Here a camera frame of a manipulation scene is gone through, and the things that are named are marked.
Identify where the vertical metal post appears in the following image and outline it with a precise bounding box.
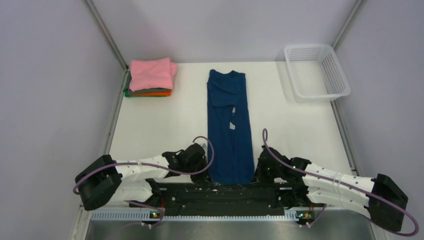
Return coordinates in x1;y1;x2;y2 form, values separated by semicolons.
82;0;128;71
332;0;367;51

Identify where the navy blue printed t-shirt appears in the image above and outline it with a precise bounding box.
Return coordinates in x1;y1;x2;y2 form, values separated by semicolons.
207;69;255;185

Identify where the pink folded t-shirt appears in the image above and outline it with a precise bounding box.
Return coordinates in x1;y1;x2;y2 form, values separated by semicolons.
129;57;178;92

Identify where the right vertical metal post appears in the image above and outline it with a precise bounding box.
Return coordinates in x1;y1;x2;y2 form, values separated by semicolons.
332;0;367;51

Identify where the white plastic basket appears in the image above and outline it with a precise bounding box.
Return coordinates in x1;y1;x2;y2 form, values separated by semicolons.
283;44;352;103

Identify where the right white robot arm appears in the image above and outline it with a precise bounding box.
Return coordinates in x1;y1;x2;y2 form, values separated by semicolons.
252;145;409;233

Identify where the orange folded t-shirt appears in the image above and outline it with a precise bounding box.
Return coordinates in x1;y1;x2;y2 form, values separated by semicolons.
138;89;172;97

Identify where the white slotted cable duct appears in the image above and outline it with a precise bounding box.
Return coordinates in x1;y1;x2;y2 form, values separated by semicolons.
90;208;299;222

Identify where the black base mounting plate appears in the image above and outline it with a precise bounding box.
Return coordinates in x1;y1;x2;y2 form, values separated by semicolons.
143;182;322;217

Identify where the grey folded t-shirt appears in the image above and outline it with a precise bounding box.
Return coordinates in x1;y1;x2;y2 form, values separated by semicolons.
124;73;170;97

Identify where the left vertical metal post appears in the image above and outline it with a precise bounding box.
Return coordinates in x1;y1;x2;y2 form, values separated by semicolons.
82;0;128;71

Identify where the green folded t-shirt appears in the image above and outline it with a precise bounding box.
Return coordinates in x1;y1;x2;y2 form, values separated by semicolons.
123;88;135;98

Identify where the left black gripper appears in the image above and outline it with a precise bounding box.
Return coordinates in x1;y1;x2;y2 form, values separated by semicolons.
185;155;213;185

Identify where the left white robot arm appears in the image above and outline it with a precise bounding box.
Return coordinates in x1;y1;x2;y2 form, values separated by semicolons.
72;143;211;211

